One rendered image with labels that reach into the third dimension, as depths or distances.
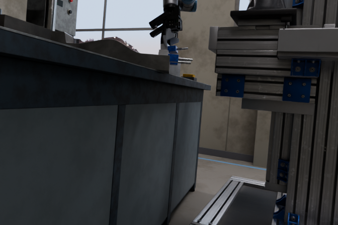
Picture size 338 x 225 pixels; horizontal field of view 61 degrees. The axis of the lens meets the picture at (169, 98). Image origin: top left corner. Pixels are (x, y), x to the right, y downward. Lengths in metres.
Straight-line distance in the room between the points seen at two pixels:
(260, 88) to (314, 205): 0.52
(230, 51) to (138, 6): 3.06
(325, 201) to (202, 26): 2.74
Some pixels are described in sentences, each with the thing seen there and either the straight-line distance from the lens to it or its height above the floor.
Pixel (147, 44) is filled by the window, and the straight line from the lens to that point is 3.89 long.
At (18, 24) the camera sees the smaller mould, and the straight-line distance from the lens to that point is 0.79.
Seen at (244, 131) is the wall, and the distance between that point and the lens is 3.43.
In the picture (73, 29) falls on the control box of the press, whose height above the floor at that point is 1.11.
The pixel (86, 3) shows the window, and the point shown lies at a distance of 4.63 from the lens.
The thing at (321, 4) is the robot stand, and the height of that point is 1.12.
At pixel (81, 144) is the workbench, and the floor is 0.57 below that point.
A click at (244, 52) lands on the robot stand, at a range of 1.11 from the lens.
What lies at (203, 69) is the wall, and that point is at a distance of 3.55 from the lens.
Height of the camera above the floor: 0.72
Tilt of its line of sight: 1 degrees down
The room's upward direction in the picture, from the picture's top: 5 degrees clockwise
